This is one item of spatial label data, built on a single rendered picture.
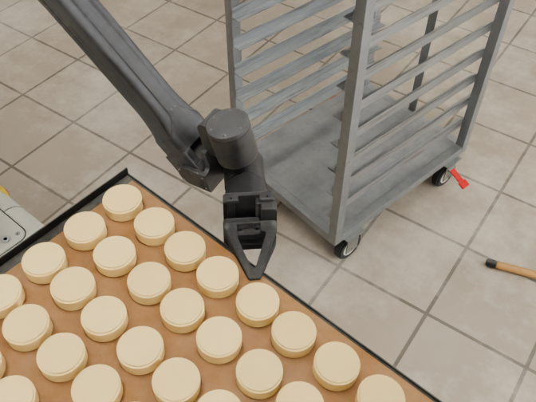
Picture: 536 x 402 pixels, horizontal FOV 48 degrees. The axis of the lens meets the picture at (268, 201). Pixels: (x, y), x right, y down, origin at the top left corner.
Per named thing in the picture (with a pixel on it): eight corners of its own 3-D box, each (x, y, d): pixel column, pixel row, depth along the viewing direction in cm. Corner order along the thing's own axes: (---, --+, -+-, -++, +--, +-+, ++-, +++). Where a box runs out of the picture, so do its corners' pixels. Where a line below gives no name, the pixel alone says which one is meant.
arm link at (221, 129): (216, 142, 93) (182, 180, 89) (195, 83, 84) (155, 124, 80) (281, 165, 87) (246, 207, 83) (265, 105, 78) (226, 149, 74)
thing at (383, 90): (341, 121, 148) (342, 112, 145) (333, 116, 149) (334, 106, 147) (496, 26, 176) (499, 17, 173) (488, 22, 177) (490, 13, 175)
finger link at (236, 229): (281, 299, 77) (273, 241, 83) (283, 266, 71) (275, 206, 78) (227, 303, 76) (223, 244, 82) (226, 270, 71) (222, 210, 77)
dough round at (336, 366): (346, 344, 68) (349, 335, 67) (364, 384, 65) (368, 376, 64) (305, 356, 67) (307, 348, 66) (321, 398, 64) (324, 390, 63)
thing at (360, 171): (333, 196, 168) (333, 189, 165) (325, 191, 169) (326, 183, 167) (473, 100, 196) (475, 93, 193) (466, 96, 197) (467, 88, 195)
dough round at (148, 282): (120, 288, 72) (117, 278, 70) (152, 262, 74) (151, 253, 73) (147, 313, 70) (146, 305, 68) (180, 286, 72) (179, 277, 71)
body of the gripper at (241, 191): (273, 250, 83) (268, 209, 87) (275, 201, 75) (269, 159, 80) (225, 254, 82) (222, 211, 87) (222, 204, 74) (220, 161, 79)
